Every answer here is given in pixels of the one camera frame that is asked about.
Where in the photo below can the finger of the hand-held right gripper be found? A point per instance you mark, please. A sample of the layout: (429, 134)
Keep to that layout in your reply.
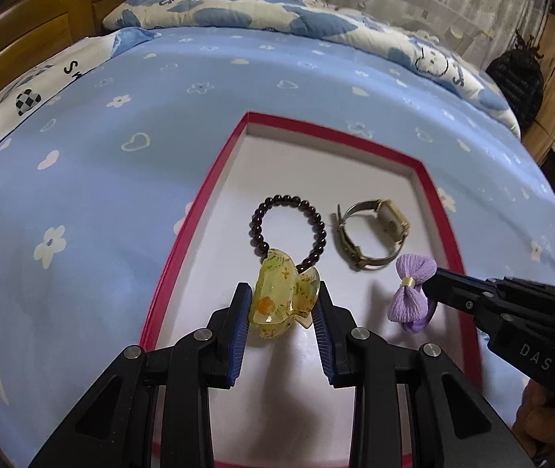
(458, 290)

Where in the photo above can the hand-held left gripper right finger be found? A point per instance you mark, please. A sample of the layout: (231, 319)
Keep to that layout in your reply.
(325, 341)

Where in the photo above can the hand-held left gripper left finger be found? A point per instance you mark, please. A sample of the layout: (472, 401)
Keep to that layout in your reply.
(238, 336)

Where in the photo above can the yellow floral hair claw clip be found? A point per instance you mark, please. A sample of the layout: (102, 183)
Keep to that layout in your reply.
(277, 297)

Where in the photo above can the red box with white inside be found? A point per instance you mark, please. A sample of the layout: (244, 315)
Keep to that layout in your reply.
(282, 165)

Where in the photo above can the person's right hand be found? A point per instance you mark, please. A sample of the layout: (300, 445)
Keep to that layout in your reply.
(550, 409)

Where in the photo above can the gold mesh band wristwatch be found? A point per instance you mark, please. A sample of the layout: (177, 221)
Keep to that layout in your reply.
(389, 219)

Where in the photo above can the blue flower print bed sheet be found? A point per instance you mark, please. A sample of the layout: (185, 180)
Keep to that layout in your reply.
(111, 204)

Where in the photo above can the black backpack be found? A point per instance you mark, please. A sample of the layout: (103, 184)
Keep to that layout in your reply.
(516, 83)

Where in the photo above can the white pillow with checkered heart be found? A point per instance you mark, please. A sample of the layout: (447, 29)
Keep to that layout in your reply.
(38, 92)

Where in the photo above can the blue cloud-print pillow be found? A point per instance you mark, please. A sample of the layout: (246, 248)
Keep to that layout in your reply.
(258, 9)

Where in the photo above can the wooden headboard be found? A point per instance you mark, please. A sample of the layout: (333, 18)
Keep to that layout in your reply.
(38, 9)

